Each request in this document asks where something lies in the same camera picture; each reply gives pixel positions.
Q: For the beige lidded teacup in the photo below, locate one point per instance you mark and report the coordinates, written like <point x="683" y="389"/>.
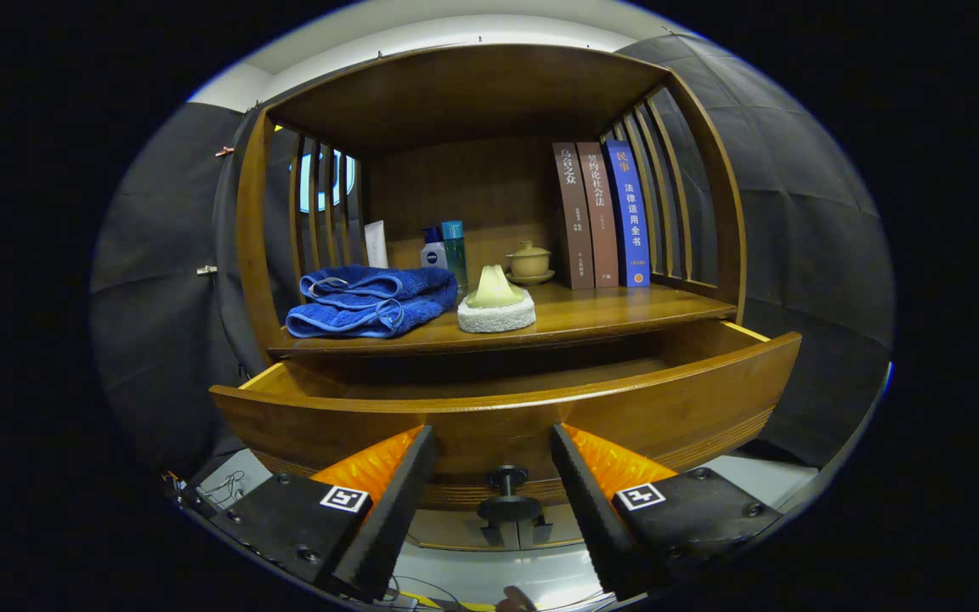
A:
<point x="529" y="262"/>

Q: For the dark brown book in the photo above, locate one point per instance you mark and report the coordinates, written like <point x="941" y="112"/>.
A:
<point x="574" y="221"/>

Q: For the wooden drawer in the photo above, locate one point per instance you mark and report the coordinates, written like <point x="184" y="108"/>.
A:
<point x="489" y="425"/>

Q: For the blue towel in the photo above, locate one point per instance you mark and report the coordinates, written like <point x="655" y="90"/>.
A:
<point x="370" y="302"/>

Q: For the teal bottle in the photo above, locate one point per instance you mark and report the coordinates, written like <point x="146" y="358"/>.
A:
<point x="454" y="251"/>

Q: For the white tube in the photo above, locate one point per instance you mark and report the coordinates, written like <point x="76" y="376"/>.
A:
<point x="376" y="245"/>

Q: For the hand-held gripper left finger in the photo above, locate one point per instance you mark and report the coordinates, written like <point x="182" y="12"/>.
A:
<point x="396" y="518"/>

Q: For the yellow black floor tape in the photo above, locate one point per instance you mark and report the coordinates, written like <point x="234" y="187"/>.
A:
<point x="477" y="607"/>

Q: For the wooden cabinet door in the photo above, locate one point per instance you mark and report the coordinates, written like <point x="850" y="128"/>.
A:
<point x="451" y="531"/>
<point x="562" y="527"/>

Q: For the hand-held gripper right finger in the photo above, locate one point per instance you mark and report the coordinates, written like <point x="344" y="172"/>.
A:
<point x="596" y="518"/>

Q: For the wooden cabinet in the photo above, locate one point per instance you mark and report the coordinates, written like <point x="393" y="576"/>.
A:
<point x="472" y="93"/>

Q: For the reddish brown book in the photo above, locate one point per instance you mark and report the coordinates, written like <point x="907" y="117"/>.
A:
<point x="600" y="221"/>

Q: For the wooden countertop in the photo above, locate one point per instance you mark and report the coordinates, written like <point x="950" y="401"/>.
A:
<point x="608" y="310"/>

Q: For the white lotion bottle blue cap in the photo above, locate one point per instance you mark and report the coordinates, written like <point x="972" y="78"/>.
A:
<point x="433" y="255"/>

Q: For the blue book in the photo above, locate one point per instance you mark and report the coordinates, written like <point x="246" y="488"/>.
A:
<point x="630" y="221"/>

